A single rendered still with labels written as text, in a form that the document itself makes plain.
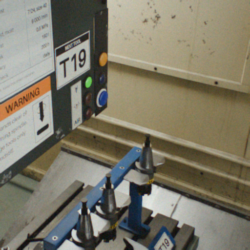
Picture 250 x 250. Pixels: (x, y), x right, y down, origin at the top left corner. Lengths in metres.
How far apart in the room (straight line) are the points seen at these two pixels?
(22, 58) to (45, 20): 0.07
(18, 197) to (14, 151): 1.58
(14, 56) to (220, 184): 1.25
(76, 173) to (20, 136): 1.31
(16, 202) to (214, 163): 0.99
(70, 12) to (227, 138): 1.03
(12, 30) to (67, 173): 1.42
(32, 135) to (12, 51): 0.15
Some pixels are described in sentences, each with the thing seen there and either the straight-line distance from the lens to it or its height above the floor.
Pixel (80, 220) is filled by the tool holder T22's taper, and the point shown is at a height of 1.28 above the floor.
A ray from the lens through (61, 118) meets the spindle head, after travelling 0.77.
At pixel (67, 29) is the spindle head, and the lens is 0.73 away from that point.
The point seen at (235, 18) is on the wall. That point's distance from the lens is 1.47.
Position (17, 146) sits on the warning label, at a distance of 0.69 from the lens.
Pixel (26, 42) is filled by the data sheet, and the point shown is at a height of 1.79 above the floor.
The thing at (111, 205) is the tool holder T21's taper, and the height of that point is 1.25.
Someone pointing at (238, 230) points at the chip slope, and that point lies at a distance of 1.79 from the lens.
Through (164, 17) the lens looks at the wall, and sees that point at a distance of 1.56.
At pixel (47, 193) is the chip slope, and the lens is 1.98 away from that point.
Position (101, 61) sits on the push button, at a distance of 0.82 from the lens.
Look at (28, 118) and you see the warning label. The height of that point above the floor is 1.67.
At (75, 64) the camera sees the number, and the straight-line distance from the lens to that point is 0.76.
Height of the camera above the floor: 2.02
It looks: 31 degrees down
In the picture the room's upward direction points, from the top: straight up
